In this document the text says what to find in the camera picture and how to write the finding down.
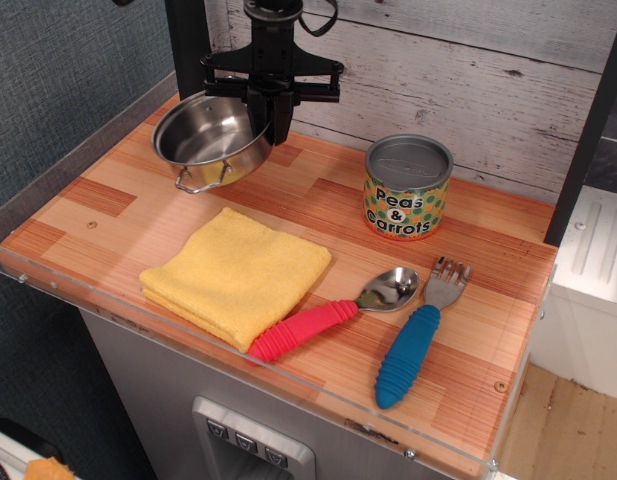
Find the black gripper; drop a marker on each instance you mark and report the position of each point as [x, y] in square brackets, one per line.
[272, 65]

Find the silver metal pot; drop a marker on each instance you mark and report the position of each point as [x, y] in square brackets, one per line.
[209, 142]

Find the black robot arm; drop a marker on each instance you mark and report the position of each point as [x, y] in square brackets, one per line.
[279, 11]

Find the yellow folded rag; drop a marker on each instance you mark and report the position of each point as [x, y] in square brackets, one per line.
[235, 277]

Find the peas and carrots can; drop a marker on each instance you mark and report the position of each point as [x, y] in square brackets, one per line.
[406, 185]

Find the grey toy fridge cabinet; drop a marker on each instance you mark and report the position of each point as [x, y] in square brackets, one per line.
[157, 384]

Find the silver dispenser button panel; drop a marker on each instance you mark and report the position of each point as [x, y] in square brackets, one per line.
[237, 447]

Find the orange object bottom left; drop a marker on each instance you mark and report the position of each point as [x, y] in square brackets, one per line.
[48, 469]

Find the black vertical post left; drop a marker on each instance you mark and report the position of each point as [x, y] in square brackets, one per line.
[190, 42]

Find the black vertical post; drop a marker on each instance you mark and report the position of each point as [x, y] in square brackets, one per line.
[190, 42]
[582, 159]

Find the red handled spoon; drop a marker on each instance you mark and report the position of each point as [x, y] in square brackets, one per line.
[388, 292]

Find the blue handled fork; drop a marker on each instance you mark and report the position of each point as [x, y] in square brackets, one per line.
[403, 362]

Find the clear acrylic guard rail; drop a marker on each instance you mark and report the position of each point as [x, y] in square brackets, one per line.
[91, 223]

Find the black vertical post right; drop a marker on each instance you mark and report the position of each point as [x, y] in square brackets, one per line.
[582, 159]

